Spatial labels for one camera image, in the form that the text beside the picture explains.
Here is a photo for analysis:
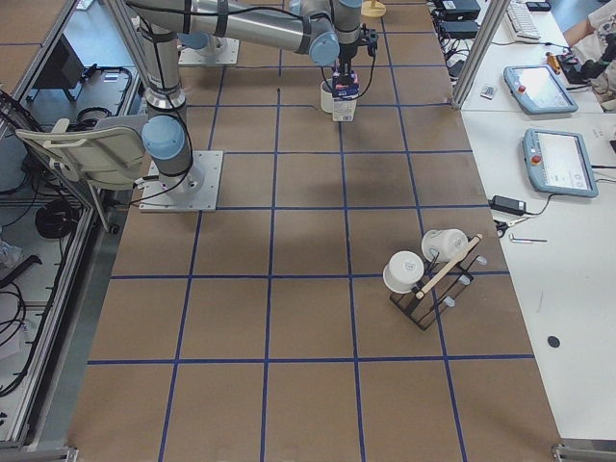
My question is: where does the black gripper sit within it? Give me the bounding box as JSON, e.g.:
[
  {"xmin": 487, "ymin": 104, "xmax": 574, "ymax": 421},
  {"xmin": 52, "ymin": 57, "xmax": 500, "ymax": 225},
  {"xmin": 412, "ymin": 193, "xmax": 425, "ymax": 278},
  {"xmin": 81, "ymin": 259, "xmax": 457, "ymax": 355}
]
[{"xmin": 338, "ymin": 43, "xmax": 357, "ymax": 73}]

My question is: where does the white mug grey inside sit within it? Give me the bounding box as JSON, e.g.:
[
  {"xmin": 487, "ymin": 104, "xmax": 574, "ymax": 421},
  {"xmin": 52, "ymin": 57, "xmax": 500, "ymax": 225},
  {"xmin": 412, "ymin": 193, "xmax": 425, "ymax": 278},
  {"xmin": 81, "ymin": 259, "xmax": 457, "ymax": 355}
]
[{"xmin": 321, "ymin": 79, "xmax": 333, "ymax": 115}]

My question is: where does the blue white milk carton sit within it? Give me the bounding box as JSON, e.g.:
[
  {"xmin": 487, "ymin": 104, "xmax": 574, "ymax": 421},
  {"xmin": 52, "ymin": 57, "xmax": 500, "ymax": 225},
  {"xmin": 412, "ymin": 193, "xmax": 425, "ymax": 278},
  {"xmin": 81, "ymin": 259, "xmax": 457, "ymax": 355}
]
[{"xmin": 331, "ymin": 70, "xmax": 359, "ymax": 122}]

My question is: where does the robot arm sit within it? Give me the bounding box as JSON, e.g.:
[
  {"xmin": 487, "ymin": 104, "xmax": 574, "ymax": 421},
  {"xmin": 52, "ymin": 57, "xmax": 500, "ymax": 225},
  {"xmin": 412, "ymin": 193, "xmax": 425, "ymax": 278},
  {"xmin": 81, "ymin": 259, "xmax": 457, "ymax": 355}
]
[{"xmin": 127, "ymin": 1, "xmax": 369, "ymax": 212}]

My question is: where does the white cup on rack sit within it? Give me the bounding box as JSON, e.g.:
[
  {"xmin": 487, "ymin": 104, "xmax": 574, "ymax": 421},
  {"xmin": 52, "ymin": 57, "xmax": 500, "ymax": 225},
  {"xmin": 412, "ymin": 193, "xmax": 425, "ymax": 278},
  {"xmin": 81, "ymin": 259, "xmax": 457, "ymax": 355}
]
[
  {"xmin": 383, "ymin": 250, "xmax": 424, "ymax": 294},
  {"xmin": 422, "ymin": 229, "xmax": 468, "ymax": 263}
]

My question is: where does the wooden mug tree stand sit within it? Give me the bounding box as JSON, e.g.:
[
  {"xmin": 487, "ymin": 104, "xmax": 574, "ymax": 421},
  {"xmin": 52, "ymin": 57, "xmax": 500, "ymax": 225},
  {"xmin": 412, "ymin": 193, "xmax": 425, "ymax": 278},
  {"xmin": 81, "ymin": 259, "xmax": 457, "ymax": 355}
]
[{"xmin": 361, "ymin": 0, "xmax": 387, "ymax": 18}]

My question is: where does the white keyboard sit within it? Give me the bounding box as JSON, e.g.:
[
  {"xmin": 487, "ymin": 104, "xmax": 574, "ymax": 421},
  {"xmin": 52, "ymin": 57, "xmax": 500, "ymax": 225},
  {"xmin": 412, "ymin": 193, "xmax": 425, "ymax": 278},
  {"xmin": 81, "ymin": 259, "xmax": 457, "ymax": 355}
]
[{"xmin": 504, "ymin": 1, "xmax": 541, "ymax": 43}]

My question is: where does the far teach pendant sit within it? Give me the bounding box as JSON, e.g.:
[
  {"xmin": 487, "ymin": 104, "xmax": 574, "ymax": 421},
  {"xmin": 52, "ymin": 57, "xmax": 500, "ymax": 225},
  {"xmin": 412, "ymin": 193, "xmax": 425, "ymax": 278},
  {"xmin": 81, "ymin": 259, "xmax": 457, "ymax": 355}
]
[{"xmin": 503, "ymin": 64, "xmax": 578, "ymax": 115}]

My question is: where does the teach pendant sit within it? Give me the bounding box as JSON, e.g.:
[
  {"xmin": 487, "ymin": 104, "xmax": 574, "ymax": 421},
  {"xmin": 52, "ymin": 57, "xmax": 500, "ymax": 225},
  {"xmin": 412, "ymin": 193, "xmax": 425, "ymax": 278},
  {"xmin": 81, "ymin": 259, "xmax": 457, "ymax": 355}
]
[
  {"xmin": 522, "ymin": 128, "xmax": 599, "ymax": 197},
  {"xmin": 503, "ymin": 64, "xmax": 578, "ymax": 115}
]

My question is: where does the black power adapter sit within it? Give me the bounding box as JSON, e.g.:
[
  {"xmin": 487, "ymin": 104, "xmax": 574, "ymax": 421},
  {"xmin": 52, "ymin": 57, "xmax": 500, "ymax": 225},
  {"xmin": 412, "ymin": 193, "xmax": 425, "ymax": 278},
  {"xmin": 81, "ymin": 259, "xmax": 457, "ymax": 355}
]
[{"xmin": 488, "ymin": 194, "xmax": 526, "ymax": 217}]

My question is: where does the near teach pendant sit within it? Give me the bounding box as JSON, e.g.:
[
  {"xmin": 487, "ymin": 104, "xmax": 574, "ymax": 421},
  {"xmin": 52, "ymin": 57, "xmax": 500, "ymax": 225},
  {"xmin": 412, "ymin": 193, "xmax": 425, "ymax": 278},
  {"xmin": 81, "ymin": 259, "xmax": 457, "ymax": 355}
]
[{"xmin": 522, "ymin": 128, "xmax": 599, "ymax": 197}]

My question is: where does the metal allen key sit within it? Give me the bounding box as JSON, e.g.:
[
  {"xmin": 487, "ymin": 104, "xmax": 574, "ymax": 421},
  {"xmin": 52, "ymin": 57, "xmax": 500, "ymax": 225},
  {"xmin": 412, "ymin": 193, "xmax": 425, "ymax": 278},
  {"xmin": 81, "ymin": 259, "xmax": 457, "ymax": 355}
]
[{"xmin": 509, "ymin": 234, "xmax": 547, "ymax": 244}]

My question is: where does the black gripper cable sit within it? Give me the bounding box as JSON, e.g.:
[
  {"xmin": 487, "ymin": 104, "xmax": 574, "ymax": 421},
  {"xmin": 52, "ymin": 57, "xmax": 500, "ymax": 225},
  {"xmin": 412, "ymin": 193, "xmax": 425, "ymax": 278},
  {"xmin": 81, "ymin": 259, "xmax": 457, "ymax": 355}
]
[{"xmin": 319, "ymin": 28, "xmax": 380, "ymax": 100}]

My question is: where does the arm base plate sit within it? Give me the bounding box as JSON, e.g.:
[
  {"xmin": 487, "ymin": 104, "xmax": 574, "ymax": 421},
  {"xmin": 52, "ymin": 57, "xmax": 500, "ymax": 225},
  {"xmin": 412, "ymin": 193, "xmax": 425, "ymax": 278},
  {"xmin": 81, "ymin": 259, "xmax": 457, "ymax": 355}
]
[
  {"xmin": 178, "ymin": 38, "xmax": 240, "ymax": 67},
  {"xmin": 139, "ymin": 150, "xmax": 223, "ymax": 213}
]

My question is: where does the aluminium profile post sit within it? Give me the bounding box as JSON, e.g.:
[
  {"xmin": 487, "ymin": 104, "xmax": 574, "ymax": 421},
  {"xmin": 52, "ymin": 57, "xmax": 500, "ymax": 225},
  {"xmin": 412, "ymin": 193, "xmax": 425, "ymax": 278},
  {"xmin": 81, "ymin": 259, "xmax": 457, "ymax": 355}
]
[{"xmin": 450, "ymin": 0, "xmax": 509, "ymax": 109}]

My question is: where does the wooden rack handle rod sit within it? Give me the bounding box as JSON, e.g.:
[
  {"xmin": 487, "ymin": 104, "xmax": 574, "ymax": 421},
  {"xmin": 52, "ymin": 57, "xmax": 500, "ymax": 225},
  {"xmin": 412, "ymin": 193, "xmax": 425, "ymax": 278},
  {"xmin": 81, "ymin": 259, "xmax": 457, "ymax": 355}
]
[{"xmin": 415, "ymin": 234, "xmax": 483, "ymax": 299}]

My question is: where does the black wire cup rack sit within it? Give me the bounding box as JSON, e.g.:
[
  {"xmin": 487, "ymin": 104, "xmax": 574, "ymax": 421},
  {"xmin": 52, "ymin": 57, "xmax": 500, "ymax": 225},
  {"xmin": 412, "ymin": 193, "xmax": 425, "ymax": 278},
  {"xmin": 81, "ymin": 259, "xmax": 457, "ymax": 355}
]
[{"xmin": 389, "ymin": 253, "xmax": 474, "ymax": 331}]

